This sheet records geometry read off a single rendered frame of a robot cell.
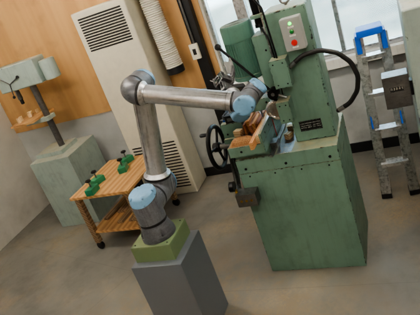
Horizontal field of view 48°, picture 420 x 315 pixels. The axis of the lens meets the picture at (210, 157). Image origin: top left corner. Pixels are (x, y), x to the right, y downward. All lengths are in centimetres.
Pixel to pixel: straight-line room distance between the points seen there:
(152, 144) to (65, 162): 206
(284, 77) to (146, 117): 72
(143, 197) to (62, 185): 224
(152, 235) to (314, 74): 117
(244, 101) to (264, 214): 99
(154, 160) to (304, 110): 84
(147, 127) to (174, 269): 74
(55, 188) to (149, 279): 223
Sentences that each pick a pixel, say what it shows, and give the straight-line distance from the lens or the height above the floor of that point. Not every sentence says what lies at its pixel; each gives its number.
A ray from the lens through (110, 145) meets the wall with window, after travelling 485.
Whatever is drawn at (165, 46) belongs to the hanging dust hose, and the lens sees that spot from 399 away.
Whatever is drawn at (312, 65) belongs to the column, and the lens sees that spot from 249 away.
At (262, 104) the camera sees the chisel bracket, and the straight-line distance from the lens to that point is 269.
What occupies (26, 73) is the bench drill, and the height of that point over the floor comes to 148.
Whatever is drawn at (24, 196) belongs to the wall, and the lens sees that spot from 536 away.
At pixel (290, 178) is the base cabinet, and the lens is 265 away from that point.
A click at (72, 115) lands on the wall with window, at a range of 490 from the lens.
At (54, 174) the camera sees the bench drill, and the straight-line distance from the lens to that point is 455.
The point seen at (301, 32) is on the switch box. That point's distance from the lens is 239.
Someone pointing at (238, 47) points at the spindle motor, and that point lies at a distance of 256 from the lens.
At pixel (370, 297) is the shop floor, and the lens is 276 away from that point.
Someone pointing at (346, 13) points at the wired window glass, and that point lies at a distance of 390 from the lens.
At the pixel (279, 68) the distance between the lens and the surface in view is 243.
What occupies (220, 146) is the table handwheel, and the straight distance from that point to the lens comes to 289.
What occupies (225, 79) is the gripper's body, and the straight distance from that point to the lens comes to 234.
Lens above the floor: 186
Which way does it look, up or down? 22 degrees down
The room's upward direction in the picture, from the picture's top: 20 degrees counter-clockwise
